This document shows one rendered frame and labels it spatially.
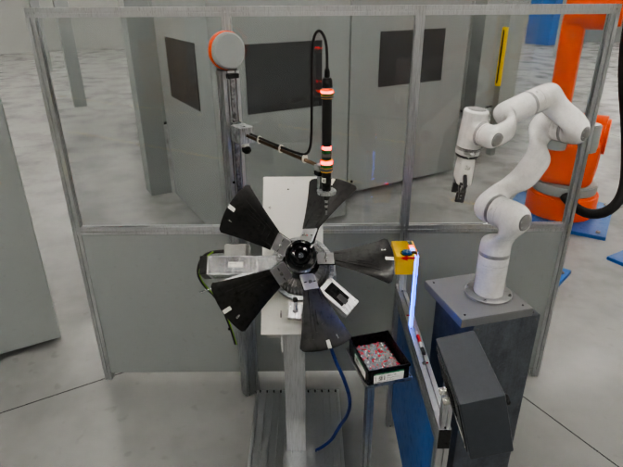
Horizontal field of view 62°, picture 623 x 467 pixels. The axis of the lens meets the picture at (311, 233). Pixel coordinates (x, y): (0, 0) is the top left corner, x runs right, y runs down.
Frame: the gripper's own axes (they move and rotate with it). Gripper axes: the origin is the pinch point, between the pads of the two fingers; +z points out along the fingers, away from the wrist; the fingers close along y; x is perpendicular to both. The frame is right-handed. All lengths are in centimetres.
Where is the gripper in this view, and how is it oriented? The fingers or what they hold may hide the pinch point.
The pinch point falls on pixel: (457, 194)
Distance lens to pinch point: 198.7
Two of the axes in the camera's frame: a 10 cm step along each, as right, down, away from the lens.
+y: 0.9, -4.9, 8.7
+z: -0.7, 8.7, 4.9
